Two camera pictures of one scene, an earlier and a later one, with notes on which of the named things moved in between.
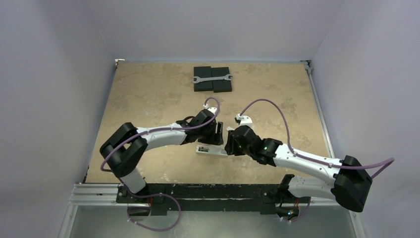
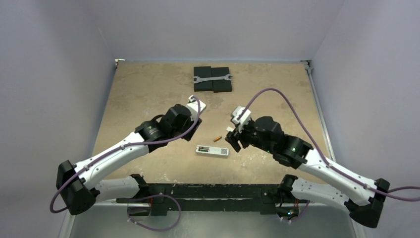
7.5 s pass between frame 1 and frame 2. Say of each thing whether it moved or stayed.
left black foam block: stayed
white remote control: stayed
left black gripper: moved
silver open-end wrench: stayed
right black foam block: stayed
